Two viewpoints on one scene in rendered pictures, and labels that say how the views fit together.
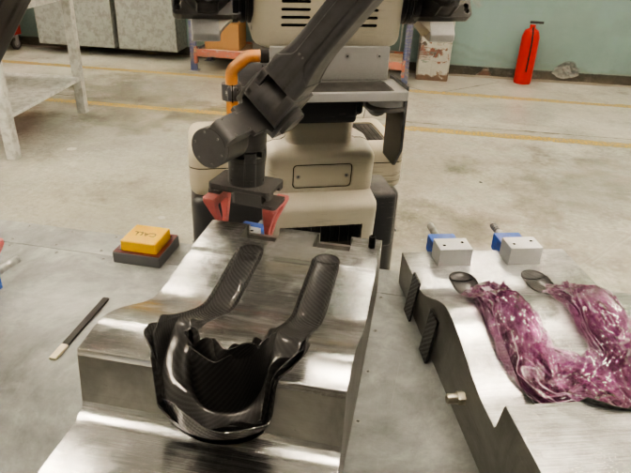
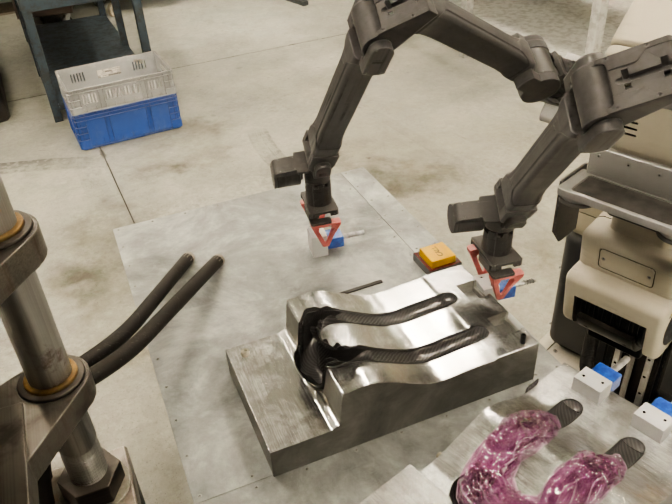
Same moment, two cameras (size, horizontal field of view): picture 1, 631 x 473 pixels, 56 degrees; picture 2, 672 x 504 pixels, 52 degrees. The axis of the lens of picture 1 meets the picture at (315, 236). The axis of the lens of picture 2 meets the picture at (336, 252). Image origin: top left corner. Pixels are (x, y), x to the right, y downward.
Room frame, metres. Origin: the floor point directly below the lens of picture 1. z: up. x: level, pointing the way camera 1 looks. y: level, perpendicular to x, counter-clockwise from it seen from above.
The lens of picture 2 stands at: (0.01, -0.68, 1.73)
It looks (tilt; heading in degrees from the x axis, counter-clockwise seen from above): 35 degrees down; 59
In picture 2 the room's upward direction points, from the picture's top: 3 degrees counter-clockwise
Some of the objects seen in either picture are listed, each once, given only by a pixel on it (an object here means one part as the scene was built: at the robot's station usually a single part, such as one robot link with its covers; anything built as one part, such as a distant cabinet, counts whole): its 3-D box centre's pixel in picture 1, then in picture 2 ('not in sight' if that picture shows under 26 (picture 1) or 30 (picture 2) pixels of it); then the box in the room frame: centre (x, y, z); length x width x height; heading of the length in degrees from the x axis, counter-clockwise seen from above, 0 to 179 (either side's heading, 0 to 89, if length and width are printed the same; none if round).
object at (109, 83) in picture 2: not in sight; (115, 82); (0.98, 3.30, 0.28); 0.61 x 0.41 x 0.15; 173
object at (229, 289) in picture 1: (258, 301); (388, 329); (0.56, 0.06, 0.92); 0.35 x 0.16 x 0.09; 170
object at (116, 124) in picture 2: not in sight; (122, 110); (0.98, 3.30, 0.11); 0.61 x 0.41 x 0.22; 173
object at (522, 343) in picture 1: (559, 322); (539, 467); (0.57, -0.29, 0.90); 0.26 x 0.18 x 0.08; 7
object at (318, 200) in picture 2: not in sight; (318, 193); (0.68, 0.48, 0.95); 0.10 x 0.07 x 0.07; 72
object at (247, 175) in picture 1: (246, 169); (497, 240); (0.86, 0.11, 0.95); 0.10 x 0.07 x 0.07; 73
